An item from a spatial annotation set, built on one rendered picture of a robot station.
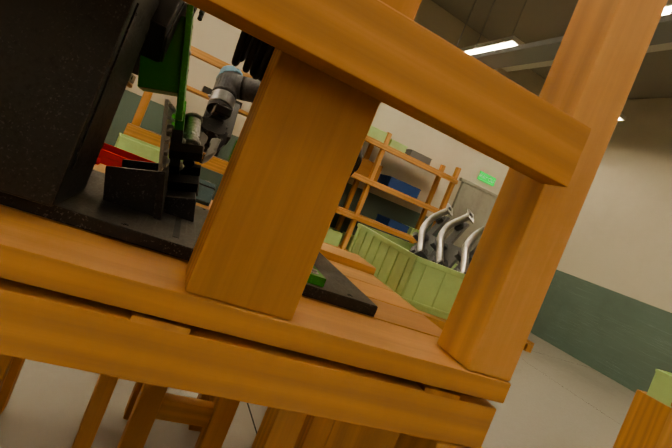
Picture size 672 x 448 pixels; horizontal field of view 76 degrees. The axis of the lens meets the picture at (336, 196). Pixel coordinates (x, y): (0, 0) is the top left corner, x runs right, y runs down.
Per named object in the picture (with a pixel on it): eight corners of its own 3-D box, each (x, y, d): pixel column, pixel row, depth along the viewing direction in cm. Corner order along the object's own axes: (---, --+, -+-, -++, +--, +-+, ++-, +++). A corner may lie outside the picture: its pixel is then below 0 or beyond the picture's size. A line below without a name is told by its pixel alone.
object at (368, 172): (413, 290, 722) (464, 167, 720) (246, 236, 599) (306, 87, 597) (397, 279, 772) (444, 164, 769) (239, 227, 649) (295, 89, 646)
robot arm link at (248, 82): (280, 87, 143) (247, 80, 142) (278, 80, 132) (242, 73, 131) (276, 110, 144) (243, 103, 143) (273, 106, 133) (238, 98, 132)
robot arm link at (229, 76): (246, 66, 135) (218, 60, 134) (237, 91, 129) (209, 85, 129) (246, 84, 142) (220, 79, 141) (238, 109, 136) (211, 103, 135)
